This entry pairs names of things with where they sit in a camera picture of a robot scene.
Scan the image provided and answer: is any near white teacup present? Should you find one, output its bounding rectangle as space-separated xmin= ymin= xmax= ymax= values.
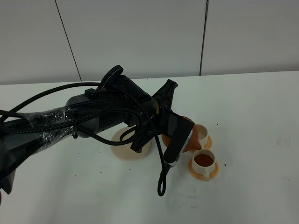
xmin=191 ymin=149 xmax=216 ymax=181

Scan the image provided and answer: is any cream round teapot coaster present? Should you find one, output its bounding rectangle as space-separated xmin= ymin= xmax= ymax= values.
xmin=110 ymin=127 xmax=151 ymax=161

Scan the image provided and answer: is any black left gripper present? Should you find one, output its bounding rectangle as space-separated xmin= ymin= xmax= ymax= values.
xmin=130 ymin=79 xmax=178 ymax=153

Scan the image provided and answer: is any brown clay teapot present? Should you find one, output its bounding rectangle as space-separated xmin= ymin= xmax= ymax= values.
xmin=159 ymin=114 xmax=201 ymax=160

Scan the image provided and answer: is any far orange saucer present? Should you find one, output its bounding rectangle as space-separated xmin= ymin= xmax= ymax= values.
xmin=198 ymin=135 xmax=213 ymax=150

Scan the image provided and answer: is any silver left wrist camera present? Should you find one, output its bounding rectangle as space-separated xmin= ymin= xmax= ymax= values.
xmin=161 ymin=113 xmax=194 ymax=167

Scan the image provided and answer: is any black braided camera cable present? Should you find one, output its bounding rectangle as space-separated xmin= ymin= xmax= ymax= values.
xmin=0 ymin=65 xmax=169 ymax=196

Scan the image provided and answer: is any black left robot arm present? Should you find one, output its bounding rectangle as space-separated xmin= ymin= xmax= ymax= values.
xmin=0 ymin=71 xmax=179 ymax=194

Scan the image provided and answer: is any near orange saucer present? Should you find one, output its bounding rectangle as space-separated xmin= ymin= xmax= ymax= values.
xmin=188 ymin=159 xmax=219 ymax=181

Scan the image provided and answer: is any white teacup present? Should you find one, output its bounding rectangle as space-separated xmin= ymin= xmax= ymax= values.
xmin=191 ymin=149 xmax=216 ymax=181
xmin=196 ymin=124 xmax=209 ymax=148

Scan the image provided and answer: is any orange saucer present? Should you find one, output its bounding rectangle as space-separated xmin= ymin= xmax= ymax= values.
xmin=198 ymin=135 xmax=213 ymax=150
xmin=188 ymin=159 xmax=219 ymax=181

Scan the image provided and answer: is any far white teacup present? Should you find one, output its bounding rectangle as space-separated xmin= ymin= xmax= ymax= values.
xmin=196 ymin=124 xmax=209 ymax=148

